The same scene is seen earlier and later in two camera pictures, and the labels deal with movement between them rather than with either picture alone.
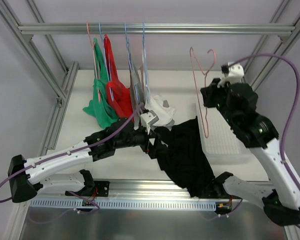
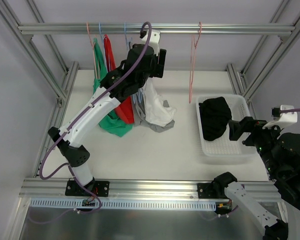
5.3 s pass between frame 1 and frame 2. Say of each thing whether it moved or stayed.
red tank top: stayed
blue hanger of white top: moved
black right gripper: moved
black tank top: moved
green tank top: stayed
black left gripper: moved
